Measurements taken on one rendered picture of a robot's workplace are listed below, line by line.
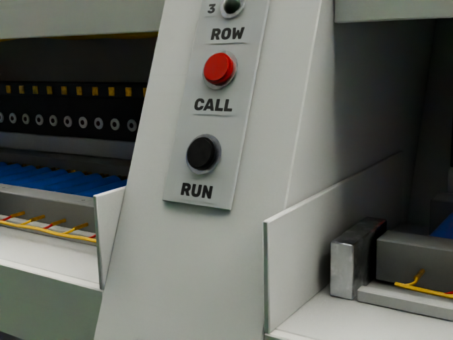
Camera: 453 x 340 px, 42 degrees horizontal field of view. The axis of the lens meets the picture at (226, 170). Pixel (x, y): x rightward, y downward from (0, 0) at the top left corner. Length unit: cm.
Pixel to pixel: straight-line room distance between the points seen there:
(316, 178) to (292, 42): 7
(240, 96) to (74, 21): 15
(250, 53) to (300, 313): 12
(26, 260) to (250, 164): 16
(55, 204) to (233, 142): 17
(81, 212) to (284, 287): 17
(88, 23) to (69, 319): 18
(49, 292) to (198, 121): 13
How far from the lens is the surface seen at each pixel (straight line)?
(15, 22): 45
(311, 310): 29
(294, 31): 29
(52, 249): 39
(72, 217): 41
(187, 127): 30
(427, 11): 29
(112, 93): 55
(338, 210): 32
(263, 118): 28
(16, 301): 38
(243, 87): 29
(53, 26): 42
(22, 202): 44
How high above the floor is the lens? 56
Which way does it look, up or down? 8 degrees up
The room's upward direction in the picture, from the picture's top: 11 degrees clockwise
